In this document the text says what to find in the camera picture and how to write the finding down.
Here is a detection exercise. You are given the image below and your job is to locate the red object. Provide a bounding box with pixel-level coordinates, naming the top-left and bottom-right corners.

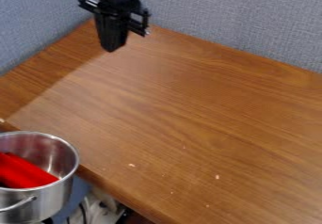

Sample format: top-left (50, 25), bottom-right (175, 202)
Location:
top-left (0, 152), bottom-right (58, 188)

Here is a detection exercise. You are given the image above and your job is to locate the metal pot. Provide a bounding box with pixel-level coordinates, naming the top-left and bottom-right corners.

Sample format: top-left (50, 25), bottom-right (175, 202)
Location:
top-left (0, 131), bottom-right (79, 224)

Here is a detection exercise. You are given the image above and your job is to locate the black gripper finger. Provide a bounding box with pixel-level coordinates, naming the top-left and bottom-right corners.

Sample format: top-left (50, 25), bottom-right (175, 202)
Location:
top-left (114, 14), bottom-right (130, 50)
top-left (95, 13), bottom-right (115, 52)

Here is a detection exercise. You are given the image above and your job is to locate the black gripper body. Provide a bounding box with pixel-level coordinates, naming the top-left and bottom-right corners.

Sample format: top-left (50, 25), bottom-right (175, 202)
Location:
top-left (78, 0), bottom-right (151, 37)

